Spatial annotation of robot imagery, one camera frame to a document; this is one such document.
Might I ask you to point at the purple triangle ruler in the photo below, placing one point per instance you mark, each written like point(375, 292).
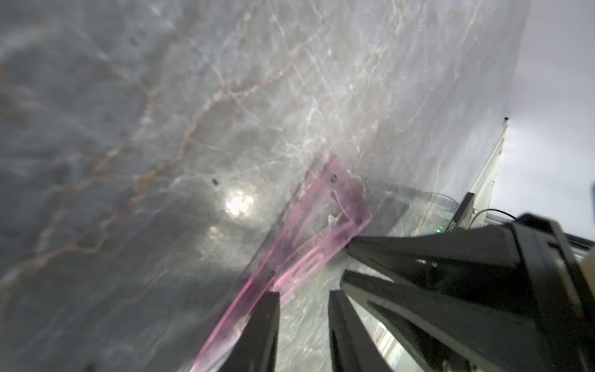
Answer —
point(330, 212)

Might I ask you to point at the aluminium rail frame front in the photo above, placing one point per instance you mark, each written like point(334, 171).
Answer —
point(483, 187)

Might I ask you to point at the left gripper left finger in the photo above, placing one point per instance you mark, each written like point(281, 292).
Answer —
point(256, 349)

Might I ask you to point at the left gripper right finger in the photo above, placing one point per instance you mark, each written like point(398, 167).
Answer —
point(352, 349)

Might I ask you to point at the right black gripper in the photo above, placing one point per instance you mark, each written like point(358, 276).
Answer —
point(562, 295)

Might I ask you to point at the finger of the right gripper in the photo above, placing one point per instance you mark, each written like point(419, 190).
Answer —
point(446, 334)

